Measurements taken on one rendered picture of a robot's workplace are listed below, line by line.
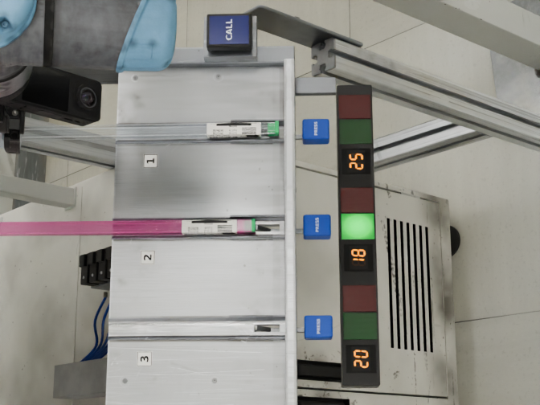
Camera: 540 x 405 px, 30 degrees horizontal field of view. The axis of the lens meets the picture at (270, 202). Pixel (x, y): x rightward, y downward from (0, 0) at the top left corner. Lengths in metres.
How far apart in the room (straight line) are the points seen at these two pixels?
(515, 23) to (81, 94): 0.86
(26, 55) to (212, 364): 0.40
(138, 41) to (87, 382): 0.76
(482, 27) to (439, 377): 0.58
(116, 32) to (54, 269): 0.93
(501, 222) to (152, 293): 0.87
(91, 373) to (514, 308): 0.73
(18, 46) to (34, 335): 0.98
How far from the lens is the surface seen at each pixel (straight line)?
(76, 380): 1.54
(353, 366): 1.09
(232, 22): 1.14
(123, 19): 0.86
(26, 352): 1.79
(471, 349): 1.83
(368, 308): 1.10
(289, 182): 1.09
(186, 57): 1.16
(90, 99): 1.04
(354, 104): 1.16
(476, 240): 1.85
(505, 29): 1.67
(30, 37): 0.86
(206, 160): 1.13
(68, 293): 1.69
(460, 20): 1.61
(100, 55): 0.87
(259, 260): 1.10
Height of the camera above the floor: 1.43
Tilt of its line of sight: 39 degrees down
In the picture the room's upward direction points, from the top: 78 degrees counter-clockwise
